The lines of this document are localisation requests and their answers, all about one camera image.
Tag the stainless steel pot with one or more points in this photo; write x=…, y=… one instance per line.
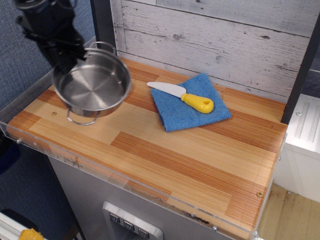
x=96, y=86

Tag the clear acrylic table guard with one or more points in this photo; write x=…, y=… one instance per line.
x=219, y=174

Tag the dark grey left post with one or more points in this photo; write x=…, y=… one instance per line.
x=103, y=26

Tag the dark grey right post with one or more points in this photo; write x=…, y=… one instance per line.
x=302, y=73

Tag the white aluminium side cabinet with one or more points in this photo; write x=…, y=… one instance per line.
x=298, y=167

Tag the white yellow toy knife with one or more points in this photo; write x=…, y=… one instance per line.
x=201, y=104

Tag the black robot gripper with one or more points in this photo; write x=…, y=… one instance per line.
x=50, y=24

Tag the yellow object bottom left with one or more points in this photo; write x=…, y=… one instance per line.
x=30, y=234

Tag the dark grey post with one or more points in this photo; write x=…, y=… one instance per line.
x=302, y=73
x=103, y=26

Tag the blue folded cloth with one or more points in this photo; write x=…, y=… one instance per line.
x=175, y=115

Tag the silver dispenser button panel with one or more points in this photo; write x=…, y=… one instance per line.
x=123, y=225

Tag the grey toy fridge cabinet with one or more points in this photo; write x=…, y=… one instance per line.
x=86, y=194

